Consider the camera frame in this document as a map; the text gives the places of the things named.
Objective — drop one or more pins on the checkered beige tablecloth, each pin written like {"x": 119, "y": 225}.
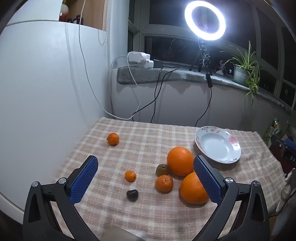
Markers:
{"x": 148, "y": 148}

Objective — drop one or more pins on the small green-brown kiwi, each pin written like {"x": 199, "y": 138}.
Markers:
{"x": 162, "y": 169}

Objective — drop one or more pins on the green spider plant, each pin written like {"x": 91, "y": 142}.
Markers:
{"x": 248, "y": 60}

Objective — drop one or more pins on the red white jar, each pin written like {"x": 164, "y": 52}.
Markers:
{"x": 64, "y": 11}

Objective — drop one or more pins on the white refrigerator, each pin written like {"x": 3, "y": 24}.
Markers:
{"x": 46, "y": 92}

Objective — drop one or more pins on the dark plum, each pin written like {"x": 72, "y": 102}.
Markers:
{"x": 132, "y": 195}

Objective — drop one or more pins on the window frame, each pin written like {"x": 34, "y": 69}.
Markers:
{"x": 143, "y": 37}

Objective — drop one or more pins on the pale plant pot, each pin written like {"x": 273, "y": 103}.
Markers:
{"x": 239, "y": 74}

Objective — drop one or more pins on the dark bottle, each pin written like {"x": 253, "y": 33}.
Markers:
{"x": 78, "y": 20}

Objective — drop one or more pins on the white floral plate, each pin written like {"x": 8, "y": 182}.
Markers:
{"x": 215, "y": 143}

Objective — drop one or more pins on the large orange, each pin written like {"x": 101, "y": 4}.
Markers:
{"x": 180, "y": 161}
{"x": 193, "y": 191}

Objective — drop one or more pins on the small tangerine with stem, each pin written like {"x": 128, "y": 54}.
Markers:
{"x": 113, "y": 138}

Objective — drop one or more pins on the green packet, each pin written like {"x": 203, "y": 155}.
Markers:
{"x": 275, "y": 128}

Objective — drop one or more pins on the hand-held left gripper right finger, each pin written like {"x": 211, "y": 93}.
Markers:
{"x": 208, "y": 180}

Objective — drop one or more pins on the small kumquat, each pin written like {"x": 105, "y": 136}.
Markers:
{"x": 130, "y": 176}

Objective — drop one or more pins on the white cloth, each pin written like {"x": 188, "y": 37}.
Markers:
{"x": 288, "y": 192}

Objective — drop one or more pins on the black tripod stand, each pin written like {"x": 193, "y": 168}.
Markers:
{"x": 203, "y": 53}

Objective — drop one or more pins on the medium mandarin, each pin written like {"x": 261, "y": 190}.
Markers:
{"x": 164, "y": 183}

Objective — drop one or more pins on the black power adapter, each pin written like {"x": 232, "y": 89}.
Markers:
{"x": 158, "y": 63}

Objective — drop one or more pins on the white power strip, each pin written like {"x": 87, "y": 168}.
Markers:
{"x": 136, "y": 56}

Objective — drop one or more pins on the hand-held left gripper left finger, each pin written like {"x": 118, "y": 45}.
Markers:
{"x": 84, "y": 178}

